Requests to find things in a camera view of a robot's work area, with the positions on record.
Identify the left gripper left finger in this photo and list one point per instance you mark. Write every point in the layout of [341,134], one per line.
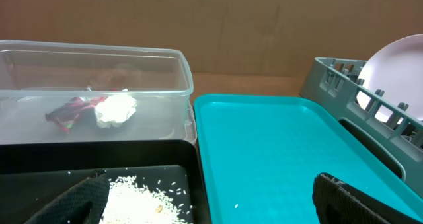
[83,203]

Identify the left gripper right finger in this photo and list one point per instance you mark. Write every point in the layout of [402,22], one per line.
[337,202]

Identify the red snack wrapper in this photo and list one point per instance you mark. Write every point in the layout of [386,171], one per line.
[67,115]

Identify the white tissue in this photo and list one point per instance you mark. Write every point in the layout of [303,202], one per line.
[114,111]

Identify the white plate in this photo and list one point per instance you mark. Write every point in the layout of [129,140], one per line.
[396,69]

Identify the grey dishwasher rack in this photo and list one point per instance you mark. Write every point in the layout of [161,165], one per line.
[334,84]

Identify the pile of rice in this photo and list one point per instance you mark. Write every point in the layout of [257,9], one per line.
[131,203]

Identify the black tray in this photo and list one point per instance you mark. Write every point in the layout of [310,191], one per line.
[31,174]

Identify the teal serving tray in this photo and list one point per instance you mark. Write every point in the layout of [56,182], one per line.
[261,154]

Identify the clear plastic bin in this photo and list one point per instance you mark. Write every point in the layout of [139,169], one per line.
[38,77]

